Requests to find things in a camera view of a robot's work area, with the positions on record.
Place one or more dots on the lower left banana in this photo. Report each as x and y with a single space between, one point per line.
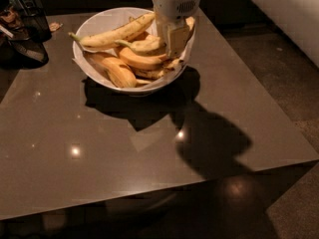
119 72

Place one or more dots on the long top banana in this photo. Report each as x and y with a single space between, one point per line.
108 40

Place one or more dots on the black mesh basket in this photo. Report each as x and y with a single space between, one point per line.
31 53

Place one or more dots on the black mesh pen holder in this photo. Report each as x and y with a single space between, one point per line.
34 19

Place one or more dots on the small wrapper on table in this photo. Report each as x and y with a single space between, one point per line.
54 26

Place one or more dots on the small bottom banana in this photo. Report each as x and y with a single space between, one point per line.
153 75

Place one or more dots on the orange banana under middle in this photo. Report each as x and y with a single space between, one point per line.
140 62

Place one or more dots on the curved banana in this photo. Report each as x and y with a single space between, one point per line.
150 46

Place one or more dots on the right side banana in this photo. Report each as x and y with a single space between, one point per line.
172 64

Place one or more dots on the white bowl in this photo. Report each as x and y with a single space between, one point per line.
99 22

